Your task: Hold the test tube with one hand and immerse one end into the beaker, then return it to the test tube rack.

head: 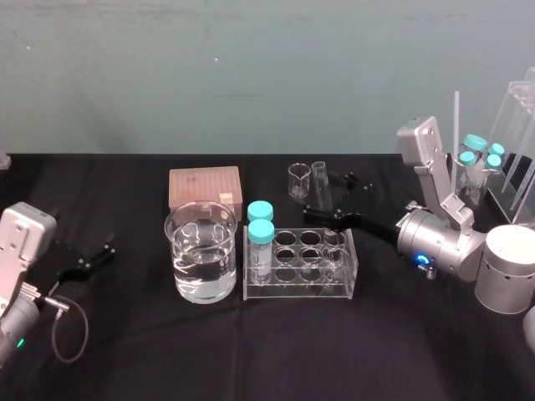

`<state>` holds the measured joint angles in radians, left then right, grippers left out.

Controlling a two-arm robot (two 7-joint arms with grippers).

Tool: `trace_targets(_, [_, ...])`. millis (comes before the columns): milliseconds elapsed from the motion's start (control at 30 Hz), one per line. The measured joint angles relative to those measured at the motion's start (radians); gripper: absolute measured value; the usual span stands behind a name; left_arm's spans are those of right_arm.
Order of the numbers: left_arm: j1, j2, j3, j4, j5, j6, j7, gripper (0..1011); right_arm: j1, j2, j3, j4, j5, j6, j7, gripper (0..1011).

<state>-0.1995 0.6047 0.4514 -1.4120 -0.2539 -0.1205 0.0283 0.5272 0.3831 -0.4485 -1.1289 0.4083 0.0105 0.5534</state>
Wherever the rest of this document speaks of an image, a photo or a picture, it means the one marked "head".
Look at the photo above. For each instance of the clear acrylic stand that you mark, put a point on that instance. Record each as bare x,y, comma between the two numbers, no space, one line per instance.
514,125

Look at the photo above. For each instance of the clear acrylic test tube rack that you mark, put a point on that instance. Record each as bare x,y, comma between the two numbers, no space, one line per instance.
301,288

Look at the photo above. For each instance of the large glass beaker with water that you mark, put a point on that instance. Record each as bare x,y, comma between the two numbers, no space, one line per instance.
200,259

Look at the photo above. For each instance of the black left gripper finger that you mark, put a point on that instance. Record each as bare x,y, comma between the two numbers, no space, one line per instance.
109,241
98,262

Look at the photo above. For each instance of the black table cloth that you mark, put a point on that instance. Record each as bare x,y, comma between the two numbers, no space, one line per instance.
267,355

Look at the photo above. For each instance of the test tube with teal cap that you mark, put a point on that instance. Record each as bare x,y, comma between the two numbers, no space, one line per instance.
260,211
497,149
494,161
467,158
261,234
475,142

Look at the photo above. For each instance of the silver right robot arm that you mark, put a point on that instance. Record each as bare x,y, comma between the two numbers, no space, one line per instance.
439,246

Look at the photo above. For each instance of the clear glass cylinder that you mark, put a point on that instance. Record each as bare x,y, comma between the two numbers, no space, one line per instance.
322,184

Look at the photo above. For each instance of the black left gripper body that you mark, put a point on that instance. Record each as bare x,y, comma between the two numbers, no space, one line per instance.
60,261

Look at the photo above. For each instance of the glass beaker holding tubes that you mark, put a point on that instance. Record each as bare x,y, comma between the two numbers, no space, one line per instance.
470,188

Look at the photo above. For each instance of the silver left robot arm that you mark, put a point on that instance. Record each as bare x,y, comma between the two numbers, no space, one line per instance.
18,234

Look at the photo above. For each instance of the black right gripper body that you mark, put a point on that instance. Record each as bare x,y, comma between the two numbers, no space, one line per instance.
372,227

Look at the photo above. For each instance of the pink pipette tip box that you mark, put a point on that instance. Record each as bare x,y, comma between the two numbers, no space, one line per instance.
200,184

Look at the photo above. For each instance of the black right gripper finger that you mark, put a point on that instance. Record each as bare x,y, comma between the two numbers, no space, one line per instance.
319,215
355,180

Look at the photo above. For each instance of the small empty glass beaker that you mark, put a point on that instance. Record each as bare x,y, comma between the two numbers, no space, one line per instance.
298,184

